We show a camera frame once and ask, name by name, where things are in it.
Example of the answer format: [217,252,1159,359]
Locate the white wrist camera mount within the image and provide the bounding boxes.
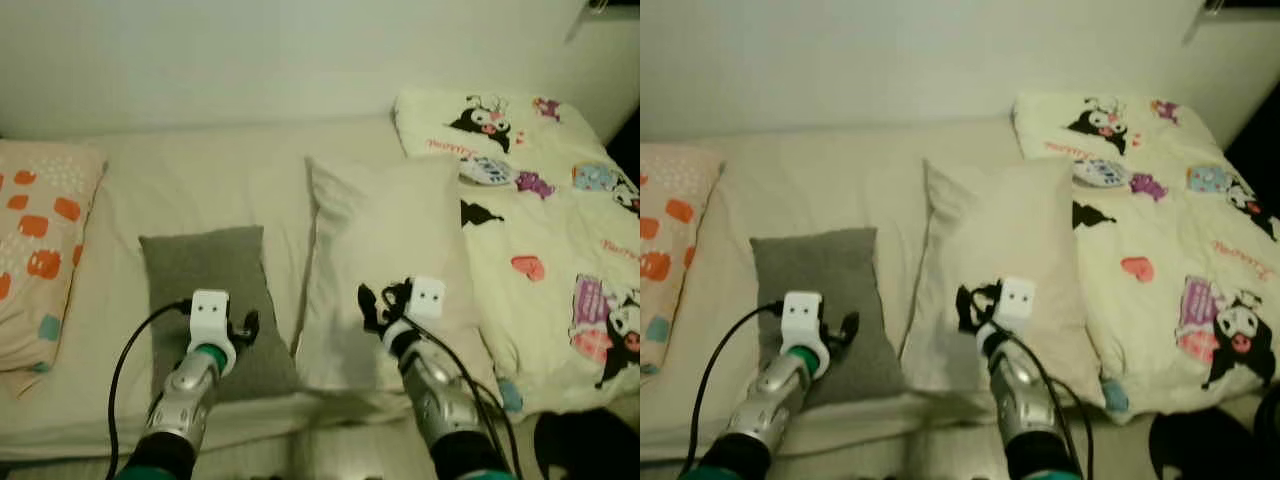
[994,277,1037,327]
[404,277,447,323]
[779,291,832,381]
[187,289,239,377]

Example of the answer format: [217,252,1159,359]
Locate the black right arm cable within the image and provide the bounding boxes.
[1000,330,1096,480]
[412,328,523,480]

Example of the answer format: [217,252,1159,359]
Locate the grey pillow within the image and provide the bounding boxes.
[138,226,303,403]
[749,228,909,408]

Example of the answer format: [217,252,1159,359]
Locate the white remote control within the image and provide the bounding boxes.
[1072,158,1133,190]
[459,155,518,188]

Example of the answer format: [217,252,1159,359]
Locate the black rounded object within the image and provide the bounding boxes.
[1147,384,1280,480]

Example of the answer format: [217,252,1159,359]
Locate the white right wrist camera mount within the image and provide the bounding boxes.
[994,277,1037,327]
[404,277,447,323]

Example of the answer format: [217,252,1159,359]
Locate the cream bed mattress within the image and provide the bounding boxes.
[0,118,641,463]
[640,120,1280,463]

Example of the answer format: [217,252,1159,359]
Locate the cream pillow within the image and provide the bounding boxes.
[899,156,1107,403]
[294,154,501,403]

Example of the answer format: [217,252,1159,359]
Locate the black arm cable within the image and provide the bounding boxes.
[106,299,192,480]
[1000,330,1096,480]
[688,301,783,479]
[412,328,523,480]

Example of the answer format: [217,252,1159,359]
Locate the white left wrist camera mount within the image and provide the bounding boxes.
[187,289,239,377]
[779,291,832,381]

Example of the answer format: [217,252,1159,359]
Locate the cream cartoon print duvet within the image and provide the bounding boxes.
[1011,91,1280,423]
[392,88,641,418]

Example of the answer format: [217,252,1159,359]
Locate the pink pillow with orange patches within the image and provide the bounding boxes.
[0,139,109,379]
[640,144,724,379]

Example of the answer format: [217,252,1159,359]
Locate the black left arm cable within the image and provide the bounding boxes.
[106,299,192,480]
[688,301,783,479]

